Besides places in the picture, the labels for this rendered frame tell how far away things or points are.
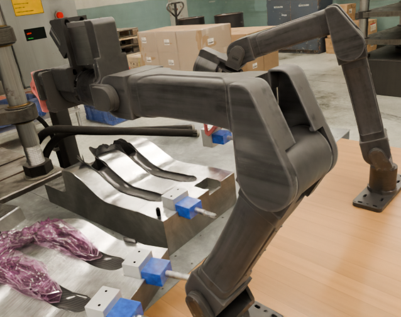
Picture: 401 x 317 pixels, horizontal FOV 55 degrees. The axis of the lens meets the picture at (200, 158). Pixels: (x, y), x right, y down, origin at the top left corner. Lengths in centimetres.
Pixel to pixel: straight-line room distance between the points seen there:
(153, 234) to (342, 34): 60
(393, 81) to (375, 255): 405
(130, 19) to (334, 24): 776
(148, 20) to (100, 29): 823
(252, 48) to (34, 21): 90
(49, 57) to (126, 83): 112
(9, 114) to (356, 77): 105
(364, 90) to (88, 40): 63
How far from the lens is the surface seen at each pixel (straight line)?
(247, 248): 46
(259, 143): 35
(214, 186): 97
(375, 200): 102
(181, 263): 84
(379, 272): 82
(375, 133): 99
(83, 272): 79
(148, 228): 87
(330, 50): 779
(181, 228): 87
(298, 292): 76
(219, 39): 493
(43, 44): 160
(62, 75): 63
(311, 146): 39
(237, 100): 35
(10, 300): 75
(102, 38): 56
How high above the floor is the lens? 132
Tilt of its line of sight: 23 degrees down
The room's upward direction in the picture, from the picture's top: 7 degrees counter-clockwise
